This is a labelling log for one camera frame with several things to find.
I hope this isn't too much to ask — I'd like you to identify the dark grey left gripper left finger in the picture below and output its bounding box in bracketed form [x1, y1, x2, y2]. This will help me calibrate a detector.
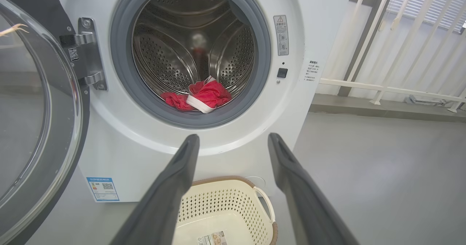
[109, 134, 200, 245]

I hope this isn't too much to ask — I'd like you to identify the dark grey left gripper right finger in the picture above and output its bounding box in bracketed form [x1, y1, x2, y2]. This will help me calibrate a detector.
[268, 133, 360, 245]

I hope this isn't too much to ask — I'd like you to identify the red and white garment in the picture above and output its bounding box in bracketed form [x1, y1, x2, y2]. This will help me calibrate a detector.
[160, 76, 232, 114]

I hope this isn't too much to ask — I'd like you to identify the black round washer door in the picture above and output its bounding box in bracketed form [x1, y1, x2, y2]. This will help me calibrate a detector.
[0, 0, 90, 245]

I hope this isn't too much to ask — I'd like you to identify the cream perforated laundry basket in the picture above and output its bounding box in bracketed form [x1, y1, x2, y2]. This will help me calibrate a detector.
[173, 176, 278, 245]

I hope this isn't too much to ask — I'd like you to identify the beige printed product label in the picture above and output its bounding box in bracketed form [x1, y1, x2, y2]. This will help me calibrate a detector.
[197, 231, 228, 245]

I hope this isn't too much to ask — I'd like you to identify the perforated steel washer drum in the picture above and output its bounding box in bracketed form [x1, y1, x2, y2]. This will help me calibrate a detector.
[132, 0, 256, 111]

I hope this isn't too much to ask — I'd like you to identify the silver metal door hinge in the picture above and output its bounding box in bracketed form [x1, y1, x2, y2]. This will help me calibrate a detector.
[59, 17, 108, 91]

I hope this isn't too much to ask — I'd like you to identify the white front-load washing machine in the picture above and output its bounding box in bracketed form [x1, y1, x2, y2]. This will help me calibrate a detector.
[47, 0, 355, 203]

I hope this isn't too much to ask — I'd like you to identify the blue energy label sticker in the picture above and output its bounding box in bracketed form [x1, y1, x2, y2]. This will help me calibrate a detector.
[86, 177, 120, 202]

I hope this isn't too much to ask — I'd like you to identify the white metal railing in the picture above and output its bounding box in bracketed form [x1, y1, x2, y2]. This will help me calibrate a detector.
[319, 0, 466, 113]

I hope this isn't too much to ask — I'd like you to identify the black printed text label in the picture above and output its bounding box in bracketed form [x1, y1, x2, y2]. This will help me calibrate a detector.
[304, 59, 323, 83]

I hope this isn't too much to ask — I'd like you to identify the grey warning sticker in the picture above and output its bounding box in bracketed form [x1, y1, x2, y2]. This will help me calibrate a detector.
[273, 15, 289, 56]

